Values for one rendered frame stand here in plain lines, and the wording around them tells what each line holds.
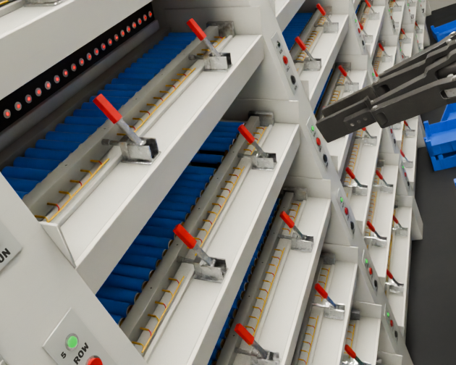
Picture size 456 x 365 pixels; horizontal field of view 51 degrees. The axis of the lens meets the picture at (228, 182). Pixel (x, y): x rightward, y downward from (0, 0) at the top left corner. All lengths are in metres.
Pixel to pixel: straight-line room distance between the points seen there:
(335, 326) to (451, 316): 0.76
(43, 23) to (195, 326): 0.37
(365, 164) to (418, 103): 0.98
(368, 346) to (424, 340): 0.48
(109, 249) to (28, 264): 0.10
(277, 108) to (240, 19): 0.19
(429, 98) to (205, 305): 0.36
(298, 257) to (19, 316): 0.62
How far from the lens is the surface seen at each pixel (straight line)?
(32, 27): 0.49
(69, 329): 0.45
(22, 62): 0.48
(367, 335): 1.28
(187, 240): 0.63
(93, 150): 0.58
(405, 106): 0.54
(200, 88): 0.73
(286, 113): 0.97
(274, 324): 0.83
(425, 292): 1.84
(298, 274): 0.90
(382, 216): 1.60
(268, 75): 0.95
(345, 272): 1.16
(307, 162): 1.03
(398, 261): 1.72
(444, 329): 1.73
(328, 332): 1.05
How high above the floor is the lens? 1.31
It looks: 25 degrees down
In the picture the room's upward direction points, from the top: 28 degrees counter-clockwise
